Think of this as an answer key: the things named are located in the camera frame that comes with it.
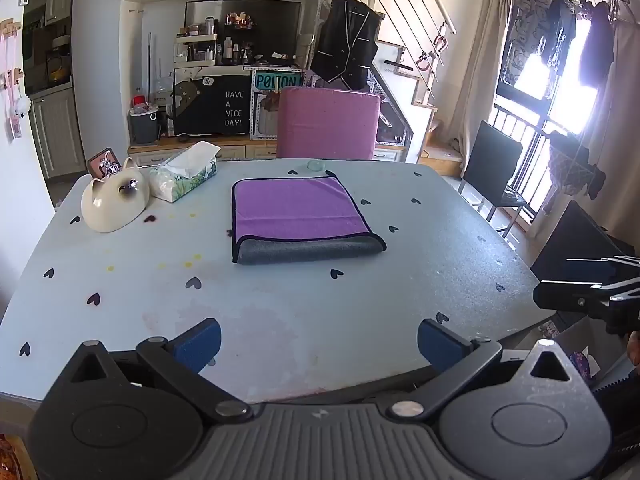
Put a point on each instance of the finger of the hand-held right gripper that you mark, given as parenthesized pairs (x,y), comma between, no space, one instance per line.
(590,263)
(565,296)

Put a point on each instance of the purple and grey towel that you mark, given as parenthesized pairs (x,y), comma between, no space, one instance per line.
(300,212)

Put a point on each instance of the black dining chair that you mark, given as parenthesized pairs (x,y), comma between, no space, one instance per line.
(492,165)
(575,240)

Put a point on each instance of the cardboard box with purple print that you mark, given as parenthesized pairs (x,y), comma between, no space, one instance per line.
(582,355)

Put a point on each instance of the grey hanging net bag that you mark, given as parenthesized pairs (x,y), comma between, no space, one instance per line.
(575,167)

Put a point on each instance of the cream curtain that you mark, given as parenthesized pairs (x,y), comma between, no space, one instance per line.
(487,55)

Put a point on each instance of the wooden staircase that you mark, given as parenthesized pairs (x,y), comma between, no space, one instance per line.
(415,95)

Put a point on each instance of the clear glass coaster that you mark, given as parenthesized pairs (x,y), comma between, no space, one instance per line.
(315,165)

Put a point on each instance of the pink upholstered chair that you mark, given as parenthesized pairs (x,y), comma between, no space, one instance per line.
(327,122)

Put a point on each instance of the metal stair railing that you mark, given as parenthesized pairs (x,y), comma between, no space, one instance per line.
(405,5)

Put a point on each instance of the black vest with white trim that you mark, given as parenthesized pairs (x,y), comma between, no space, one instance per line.
(347,45)

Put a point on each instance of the perforated metal storage box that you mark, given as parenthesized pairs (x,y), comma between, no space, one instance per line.
(265,112)

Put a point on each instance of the teal sign plate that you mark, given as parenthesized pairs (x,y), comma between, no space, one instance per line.
(277,81)

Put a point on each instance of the low wooden drawer cabinet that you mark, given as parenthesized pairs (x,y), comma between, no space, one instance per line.
(220,150)

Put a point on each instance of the soft tissue pack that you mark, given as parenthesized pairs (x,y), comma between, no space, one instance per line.
(184,172)

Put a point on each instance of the black printed cloth cover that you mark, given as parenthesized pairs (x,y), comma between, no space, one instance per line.
(212,105)

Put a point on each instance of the white cosmetics organiser shelf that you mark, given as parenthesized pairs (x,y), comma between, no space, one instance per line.
(196,50)

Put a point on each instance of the grey trash bin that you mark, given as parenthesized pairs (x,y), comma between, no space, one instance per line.
(144,122)

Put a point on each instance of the cream cat-shaped ceramic bowl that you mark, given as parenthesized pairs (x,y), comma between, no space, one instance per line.
(114,199)

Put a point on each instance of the white kitchen cabinet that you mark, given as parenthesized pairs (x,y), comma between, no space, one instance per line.
(52,125)

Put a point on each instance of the hanging clothes on rail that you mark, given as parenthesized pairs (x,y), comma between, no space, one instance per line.
(562,35)

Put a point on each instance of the small pink picture frame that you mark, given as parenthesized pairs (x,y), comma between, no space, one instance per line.
(102,162)

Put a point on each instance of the pink wall hanging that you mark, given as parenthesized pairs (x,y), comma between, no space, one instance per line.
(12,80)

